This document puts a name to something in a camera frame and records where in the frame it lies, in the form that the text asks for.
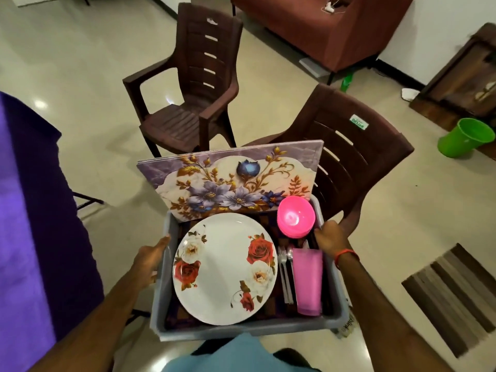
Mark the person's left hand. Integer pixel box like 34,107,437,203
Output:
128,235,173,291

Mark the person's right hand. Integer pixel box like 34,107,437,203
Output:
314,219,359,268

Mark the white floral plate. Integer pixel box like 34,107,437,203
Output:
172,212,278,326

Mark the grey plastic tray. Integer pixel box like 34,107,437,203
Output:
149,196,351,342

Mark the person's right forearm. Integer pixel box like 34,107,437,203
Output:
335,255,454,372

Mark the person's left forearm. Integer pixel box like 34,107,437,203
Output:
31,275,156,372

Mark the purple tablecloth table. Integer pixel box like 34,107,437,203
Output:
0,90,105,372

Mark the person's teal t-shirt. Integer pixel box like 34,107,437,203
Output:
161,332,320,372

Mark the red wrist thread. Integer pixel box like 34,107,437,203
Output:
333,247,361,268

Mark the brown plastic chair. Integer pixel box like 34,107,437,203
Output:
122,2,243,158
244,83,415,237

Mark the striped brown rug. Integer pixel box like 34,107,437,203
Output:
401,242,496,359

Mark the green bottle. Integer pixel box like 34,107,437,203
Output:
339,69,354,94

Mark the green plastic bucket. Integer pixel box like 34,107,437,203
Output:
437,117,496,160

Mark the red-brown sofa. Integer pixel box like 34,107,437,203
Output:
231,0,415,74

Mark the white charger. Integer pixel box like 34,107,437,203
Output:
321,0,350,14

